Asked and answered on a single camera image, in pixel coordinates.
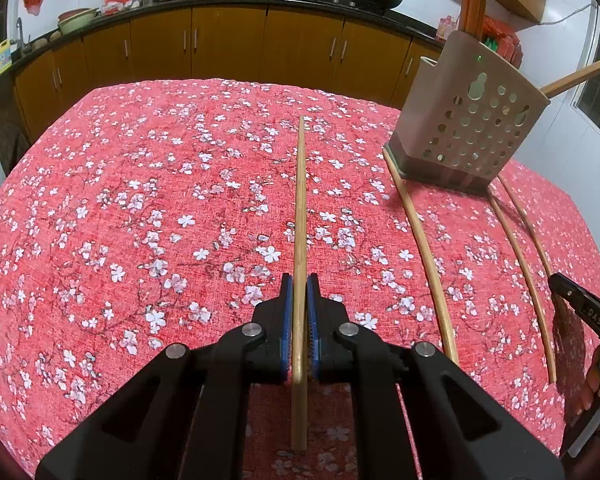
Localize red floral tablecloth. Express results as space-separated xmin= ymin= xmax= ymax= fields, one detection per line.
xmin=0 ymin=78 xmax=600 ymax=480

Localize brown base cabinets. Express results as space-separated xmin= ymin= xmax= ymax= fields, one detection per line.
xmin=12 ymin=2 xmax=446 ymax=131

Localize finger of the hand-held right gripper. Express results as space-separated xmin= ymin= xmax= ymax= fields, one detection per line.
xmin=549 ymin=271 xmax=588 ymax=317

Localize beige perforated chopstick holder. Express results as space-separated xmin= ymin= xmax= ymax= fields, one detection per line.
xmin=382 ymin=30 xmax=552 ymax=196

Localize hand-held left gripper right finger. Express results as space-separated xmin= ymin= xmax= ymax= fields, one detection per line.
xmin=306 ymin=272 xmax=566 ymax=480

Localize green basin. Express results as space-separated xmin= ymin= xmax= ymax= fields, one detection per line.
xmin=57 ymin=7 xmax=101 ymax=36

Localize red and white plastic bag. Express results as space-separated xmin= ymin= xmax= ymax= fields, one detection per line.
xmin=102 ymin=0 xmax=141 ymax=16

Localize pink bottle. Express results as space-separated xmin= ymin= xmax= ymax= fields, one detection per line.
xmin=437 ymin=14 xmax=458 ymax=42

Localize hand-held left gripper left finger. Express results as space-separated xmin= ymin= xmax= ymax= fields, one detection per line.
xmin=35 ymin=272 xmax=295 ymax=480

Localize crumpled red plastic bag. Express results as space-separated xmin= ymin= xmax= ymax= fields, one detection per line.
xmin=482 ymin=15 xmax=518 ymax=38

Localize black kitchen countertop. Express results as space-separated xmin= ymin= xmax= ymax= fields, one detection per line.
xmin=0 ymin=0 xmax=446 ymax=96

